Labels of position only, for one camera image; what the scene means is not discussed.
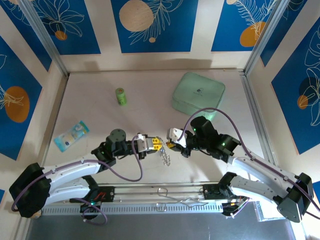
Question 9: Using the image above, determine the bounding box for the metal key holder with rings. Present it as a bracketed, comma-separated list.
[156, 139, 174, 168]

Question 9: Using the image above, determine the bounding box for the light blue wipes packet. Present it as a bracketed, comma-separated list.
[53, 120, 90, 153]

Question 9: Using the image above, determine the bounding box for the green can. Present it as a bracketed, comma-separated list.
[114, 87, 129, 106]

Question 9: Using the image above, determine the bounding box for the mint green zip pouch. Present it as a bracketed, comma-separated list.
[171, 71, 226, 123]

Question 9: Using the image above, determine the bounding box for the black controller board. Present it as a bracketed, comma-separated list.
[79, 201, 101, 214]
[221, 201, 242, 218]

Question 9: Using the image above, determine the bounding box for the clear plastic bag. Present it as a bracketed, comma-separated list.
[253, 201, 288, 223]

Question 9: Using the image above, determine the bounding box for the bent metal wire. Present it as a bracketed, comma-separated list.
[156, 186, 210, 208]

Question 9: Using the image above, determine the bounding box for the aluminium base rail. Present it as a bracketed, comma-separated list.
[24, 181, 298, 203]

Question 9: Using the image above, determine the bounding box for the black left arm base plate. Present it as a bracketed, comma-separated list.
[96, 186, 116, 203]

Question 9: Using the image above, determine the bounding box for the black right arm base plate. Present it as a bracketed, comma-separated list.
[202, 183, 226, 201]

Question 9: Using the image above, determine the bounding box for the metal wire clip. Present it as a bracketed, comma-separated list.
[155, 202, 169, 213]

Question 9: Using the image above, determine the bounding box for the aluminium side rail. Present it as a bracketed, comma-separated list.
[37, 73, 70, 181]
[239, 71, 272, 161]

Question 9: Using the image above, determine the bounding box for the perforated metal cable duct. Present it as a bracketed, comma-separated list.
[43, 201, 226, 216]

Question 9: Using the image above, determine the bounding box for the purple looped cable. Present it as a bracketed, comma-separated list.
[81, 199, 111, 227]

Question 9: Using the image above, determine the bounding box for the blue floral wall poster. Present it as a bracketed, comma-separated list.
[211, 0, 279, 53]
[259, 0, 320, 68]
[0, 0, 53, 73]
[37, 0, 102, 56]
[311, 181, 320, 201]
[0, 36, 43, 161]
[271, 23, 320, 155]
[110, 0, 200, 54]

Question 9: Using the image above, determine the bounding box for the aluminium frame post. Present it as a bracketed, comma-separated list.
[17, 0, 70, 77]
[243, 0, 288, 76]

